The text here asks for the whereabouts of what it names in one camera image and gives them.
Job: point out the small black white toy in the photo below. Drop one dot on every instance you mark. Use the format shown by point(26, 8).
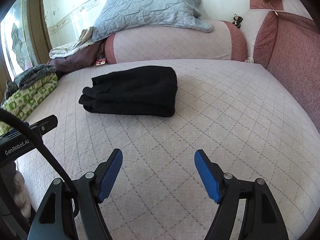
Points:
point(237, 19)

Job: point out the white folded cloth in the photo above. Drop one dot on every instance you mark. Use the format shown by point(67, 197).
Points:
point(84, 40)

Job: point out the red upholstered headboard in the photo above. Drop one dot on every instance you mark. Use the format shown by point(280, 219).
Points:
point(287, 45)

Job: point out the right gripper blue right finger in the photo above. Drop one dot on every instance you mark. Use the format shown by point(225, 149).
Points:
point(262, 217)

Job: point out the green patterned folded blanket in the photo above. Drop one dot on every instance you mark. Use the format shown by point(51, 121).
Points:
point(22, 103)

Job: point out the black pants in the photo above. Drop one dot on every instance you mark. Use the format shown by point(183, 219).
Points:
point(146, 90)

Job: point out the grey folded cloth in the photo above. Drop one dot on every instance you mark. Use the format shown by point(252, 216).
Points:
point(33, 74)

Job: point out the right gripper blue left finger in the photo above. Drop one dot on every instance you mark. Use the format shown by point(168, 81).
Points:
point(54, 218)

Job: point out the red white small box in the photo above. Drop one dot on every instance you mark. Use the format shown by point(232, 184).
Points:
point(100, 61)

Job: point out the window with wooden frame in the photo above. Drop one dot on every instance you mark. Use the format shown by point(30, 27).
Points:
point(24, 35)

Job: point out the pink quilted bed cover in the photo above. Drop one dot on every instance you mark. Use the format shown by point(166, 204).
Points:
point(238, 113)

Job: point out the dark maroon folded cloth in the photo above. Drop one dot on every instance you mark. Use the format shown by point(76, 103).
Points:
point(84, 58)

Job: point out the pink quilted bolster pillow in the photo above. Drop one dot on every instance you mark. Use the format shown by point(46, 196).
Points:
point(224, 42)

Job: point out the grey quilted blanket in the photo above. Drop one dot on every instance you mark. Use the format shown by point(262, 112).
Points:
point(118, 15)

